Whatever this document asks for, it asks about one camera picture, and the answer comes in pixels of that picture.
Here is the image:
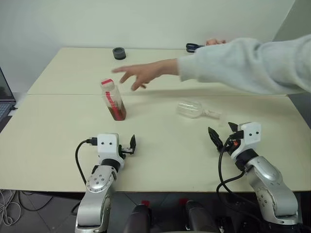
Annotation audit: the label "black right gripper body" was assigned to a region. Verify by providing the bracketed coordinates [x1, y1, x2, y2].
[219, 130, 244, 153]

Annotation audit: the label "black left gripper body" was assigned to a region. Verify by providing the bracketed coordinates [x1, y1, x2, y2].
[118, 145, 135, 156]

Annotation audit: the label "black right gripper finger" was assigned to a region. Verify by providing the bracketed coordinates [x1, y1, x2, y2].
[207, 126, 224, 150]
[228, 121, 240, 134]

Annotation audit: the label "clear wine glass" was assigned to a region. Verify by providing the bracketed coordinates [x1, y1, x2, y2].
[176, 100, 228, 128]

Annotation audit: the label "bottle with red contents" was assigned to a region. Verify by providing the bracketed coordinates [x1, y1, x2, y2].
[100, 78, 128, 121]

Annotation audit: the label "person's bare reaching hand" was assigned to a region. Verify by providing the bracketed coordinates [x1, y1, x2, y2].
[111, 58, 180, 92]

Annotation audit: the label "person's bare resting hand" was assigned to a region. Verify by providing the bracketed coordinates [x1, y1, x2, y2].
[205, 38, 227, 47]

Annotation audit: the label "dark rounded shape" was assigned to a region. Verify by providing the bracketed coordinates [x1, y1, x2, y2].
[185, 200, 221, 233]
[122, 203, 153, 233]

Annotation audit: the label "dark grey round cap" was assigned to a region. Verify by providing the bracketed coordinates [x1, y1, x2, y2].
[112, 47, 127, 61]

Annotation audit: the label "dark laptop computer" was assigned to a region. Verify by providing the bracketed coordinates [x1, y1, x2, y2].
[0, 66, 18, 133]

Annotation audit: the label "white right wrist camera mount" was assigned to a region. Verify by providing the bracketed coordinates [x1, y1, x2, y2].
[230, 122, 262, 161]

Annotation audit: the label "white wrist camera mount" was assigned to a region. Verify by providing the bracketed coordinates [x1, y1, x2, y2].
[97, 133, 126, 168]
[230, 122, 262, 161]

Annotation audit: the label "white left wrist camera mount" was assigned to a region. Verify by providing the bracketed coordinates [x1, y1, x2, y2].
[97, 133, 126, 168]

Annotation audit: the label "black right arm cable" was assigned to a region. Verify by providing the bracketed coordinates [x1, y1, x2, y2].
[216, 137, 271, 233]

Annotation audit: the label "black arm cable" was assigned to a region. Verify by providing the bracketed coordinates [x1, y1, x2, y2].
[75, 136, 98, 185]
[216, 137, 271, 233]

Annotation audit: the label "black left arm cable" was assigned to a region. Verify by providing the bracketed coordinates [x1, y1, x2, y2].
[75, 136, 98, 185]

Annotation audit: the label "dark blue handled scissors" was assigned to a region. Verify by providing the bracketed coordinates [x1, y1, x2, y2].
[185, 42, 206, 54]

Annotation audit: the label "black floor cable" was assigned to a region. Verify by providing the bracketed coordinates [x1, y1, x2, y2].
[18, 191, 81, 215]

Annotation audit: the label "white floor cable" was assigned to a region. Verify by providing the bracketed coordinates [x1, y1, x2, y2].
[0, 190, 25, 226]

